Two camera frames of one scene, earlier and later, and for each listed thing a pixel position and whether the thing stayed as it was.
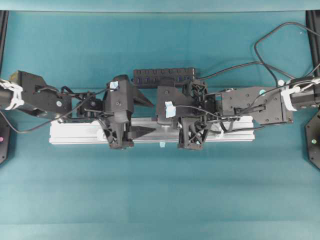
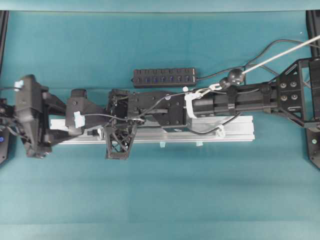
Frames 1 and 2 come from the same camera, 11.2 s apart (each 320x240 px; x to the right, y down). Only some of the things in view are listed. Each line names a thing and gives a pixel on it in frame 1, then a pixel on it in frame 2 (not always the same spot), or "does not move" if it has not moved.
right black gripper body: x=194 y=129 -> x=123 y=114
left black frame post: x=4 y=23 does not move
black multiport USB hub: x=153 y=78 does not move
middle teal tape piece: x=162 y=144 does not move
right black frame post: x=313 y=31 does not move
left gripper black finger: x=137 y=131 -> x=55 y=136
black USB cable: x=260 y=62 -> x=205 y=90
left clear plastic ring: x=100 y=134 does not move
